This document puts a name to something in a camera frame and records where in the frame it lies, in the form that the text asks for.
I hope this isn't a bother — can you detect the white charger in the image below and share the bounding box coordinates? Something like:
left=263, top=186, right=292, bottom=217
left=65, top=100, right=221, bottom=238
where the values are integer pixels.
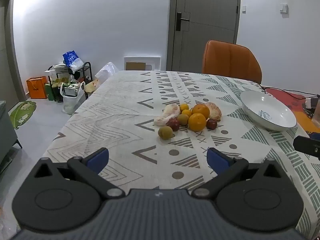
left=305, top=97, right=320, bottom=109

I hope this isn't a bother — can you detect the large orange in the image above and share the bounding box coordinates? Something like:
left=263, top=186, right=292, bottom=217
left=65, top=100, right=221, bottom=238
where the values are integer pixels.
left=192, top=104, right=210, bottom=119
left=188, top=113, right=207, bottom=132

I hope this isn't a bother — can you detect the green box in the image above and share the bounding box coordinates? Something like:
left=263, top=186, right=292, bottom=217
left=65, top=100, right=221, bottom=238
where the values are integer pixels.
left=45, top=82, right=62, bottom=102

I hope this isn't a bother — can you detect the black cable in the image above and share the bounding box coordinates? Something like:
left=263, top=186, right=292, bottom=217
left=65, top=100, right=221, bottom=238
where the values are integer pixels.
left=257, top=84, right=320, bottom=98

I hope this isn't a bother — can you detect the green brown round fruit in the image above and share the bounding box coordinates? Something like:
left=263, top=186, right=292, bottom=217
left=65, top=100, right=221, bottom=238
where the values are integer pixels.
left=176, top=113, right=189, bottom=126
left=158, top=126, right=173, bottom=140

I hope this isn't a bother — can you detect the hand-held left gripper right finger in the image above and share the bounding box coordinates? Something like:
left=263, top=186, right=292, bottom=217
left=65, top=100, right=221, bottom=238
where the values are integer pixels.
left=191, top=147, right=294, bottom=200

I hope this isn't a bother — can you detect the black door handle lock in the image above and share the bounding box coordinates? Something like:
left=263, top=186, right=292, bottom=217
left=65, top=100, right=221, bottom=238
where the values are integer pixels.
left=176, top=12, right=190, bottom=32

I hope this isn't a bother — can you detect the white plastic bag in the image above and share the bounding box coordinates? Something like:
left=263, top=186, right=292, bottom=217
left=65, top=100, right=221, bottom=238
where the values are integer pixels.
left=60, top=81, right=85, bottom=115

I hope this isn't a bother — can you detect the patterned white tablecloth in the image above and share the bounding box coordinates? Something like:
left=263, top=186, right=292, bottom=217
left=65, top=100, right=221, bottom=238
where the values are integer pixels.
left=41, top=70, right=320, bottom=240

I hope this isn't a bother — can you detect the orange paper bag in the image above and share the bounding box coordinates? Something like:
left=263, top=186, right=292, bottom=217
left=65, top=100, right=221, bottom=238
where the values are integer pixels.
left=26, top=76, right=48, bottom=99

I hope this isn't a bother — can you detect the white flat cardboard box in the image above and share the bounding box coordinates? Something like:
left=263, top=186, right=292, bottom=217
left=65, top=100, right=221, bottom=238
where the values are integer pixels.
left=124, top=56, right=161, bottom=71

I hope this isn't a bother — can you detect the green floor mat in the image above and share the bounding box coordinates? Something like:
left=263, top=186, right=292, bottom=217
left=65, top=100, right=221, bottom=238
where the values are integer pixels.
left=9, top=101, right=37, bottom=130

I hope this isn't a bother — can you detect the orange peeled grapefruit segment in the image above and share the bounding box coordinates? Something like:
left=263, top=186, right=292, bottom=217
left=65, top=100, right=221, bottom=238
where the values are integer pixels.
left=205, top=102, right=222, bottom=122

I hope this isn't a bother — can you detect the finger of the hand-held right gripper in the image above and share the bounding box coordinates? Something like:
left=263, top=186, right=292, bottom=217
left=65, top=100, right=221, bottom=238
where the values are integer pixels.
left=293, top=132, right=320, bottom=159

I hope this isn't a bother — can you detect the pale peeled pomelo segment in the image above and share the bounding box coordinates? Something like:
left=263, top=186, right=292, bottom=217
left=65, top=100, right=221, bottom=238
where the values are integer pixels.
left=153, top=105, right=181, bottom=126

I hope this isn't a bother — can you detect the black metal rack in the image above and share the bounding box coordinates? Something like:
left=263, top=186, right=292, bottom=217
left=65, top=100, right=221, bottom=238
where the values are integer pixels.
left=47, top=62, right=92, bottom=100

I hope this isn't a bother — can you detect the blue plastic bag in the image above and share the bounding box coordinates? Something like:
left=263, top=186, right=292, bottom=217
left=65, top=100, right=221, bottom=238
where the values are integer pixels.
left=62, top=50, right=84, bottom=72

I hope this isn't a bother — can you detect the orange leather chair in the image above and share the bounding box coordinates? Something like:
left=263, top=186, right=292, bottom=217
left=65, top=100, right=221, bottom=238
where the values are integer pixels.
left=202, top=40, right=262, bottom=84

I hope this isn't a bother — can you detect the white plate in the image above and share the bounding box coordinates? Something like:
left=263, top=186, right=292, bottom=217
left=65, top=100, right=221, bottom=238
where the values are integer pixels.
left=240, top=90, right=297, bottom=132

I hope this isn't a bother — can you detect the red orange printed mat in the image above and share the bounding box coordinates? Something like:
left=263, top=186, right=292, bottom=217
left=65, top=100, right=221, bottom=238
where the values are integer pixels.
left=269, top=89, right=320, bottom=135

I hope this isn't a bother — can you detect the clear plastic bag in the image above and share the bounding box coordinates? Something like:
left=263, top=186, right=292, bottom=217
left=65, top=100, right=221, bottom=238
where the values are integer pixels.
left=95, top=62, right=119, bottom=83

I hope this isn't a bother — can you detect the grey side door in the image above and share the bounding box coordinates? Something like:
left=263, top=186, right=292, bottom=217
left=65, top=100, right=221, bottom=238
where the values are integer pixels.
left=0, top=0, right=25, bottom=110

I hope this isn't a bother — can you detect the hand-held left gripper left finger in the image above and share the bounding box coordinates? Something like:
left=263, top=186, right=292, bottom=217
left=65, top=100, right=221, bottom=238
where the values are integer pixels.
left=30, top=147, right=125, bottom=200

